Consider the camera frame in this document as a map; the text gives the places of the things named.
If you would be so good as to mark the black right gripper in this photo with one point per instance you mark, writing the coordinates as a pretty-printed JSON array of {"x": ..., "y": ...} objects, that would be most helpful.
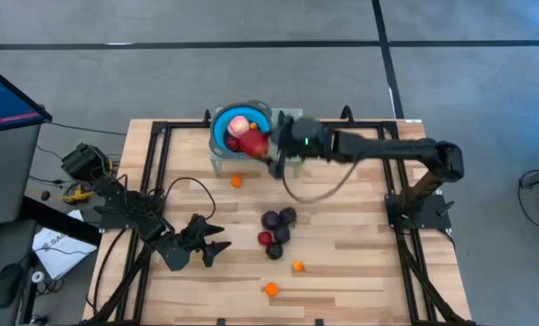
[{"x": 307, "y": 138}]

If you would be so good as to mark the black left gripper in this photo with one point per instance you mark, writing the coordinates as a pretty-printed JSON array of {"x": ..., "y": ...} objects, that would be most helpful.
[{"x": 178, "y": 251}]

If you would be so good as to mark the large red apple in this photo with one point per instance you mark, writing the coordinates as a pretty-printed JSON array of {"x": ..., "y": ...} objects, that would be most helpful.
[{"x": 253, "y": 142}]

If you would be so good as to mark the tiny orange fruit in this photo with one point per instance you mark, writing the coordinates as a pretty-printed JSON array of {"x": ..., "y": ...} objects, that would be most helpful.
[{"x": 253, "y": 126}]

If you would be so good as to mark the pink peach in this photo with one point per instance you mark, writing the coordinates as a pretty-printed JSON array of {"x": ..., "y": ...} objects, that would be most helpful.
[{"x": 238, "y": 127}]

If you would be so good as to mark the small dark red plum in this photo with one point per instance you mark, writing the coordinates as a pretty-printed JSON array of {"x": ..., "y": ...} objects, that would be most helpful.
[
  {"x": 265, "y": 238},
  {"x": 232, "y": 143}
]

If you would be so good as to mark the dark purple plum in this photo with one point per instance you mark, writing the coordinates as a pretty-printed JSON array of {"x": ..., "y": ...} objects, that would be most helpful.
[
  {"x": 271, "y": 220},
  {"x": 288, "y": 216},
  {"x": 281, "y": 234}
]

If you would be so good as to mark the large orange tangerine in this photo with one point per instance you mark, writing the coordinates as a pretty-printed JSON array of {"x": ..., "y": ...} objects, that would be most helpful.
[{"x": 272, "y": 289}]

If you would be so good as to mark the yellow red pear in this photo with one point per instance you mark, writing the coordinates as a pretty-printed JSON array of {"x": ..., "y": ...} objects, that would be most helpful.
[{"x": 298, "y": 266}]

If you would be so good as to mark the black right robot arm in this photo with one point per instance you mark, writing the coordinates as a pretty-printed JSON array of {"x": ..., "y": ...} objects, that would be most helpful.
[{"x": 387, "y": 149}]

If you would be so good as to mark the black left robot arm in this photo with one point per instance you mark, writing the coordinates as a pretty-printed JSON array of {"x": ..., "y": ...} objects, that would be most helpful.
[{"x": 128, "y": 208}]

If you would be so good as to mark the pale green perforated riser shelf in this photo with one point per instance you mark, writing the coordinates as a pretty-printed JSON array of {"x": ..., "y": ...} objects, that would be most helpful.
[{"x": 296, "y": 113}]

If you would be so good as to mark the small orange tangerine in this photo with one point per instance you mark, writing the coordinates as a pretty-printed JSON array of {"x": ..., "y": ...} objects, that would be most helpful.
[{"x": 236, "y": 181}]

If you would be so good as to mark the blue collapsible bowl grey rim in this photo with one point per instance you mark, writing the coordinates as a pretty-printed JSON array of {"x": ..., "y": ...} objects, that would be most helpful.
[{"x": 218, "y": 124}]

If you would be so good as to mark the shiny black plum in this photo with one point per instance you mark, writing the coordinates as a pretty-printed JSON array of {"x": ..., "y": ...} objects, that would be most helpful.
[{"x": 274, "y": 251}]

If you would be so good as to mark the black desk bar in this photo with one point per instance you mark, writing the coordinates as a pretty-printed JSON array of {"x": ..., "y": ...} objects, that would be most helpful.
[{"x": 83, "y": 232}]

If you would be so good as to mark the yellow clamp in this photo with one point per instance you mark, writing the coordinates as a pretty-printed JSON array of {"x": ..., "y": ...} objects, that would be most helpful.
[{"x": 79, "y": 195}]

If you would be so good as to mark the white printed paper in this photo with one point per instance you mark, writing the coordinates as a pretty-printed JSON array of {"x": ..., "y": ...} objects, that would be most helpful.
[{"x": 65, "y": 253}]

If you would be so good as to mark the white tape roll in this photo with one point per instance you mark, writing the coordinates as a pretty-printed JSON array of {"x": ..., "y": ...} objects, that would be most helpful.
[{"x": 37, "y": 276}]

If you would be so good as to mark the black computer mouse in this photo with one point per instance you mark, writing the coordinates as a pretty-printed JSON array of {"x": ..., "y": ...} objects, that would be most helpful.
[{"x": 7, "y": 285}]

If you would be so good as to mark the tilted computer monitor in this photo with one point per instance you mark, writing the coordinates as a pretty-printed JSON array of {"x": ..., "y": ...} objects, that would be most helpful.
[{"x": 6, "y": 99}]

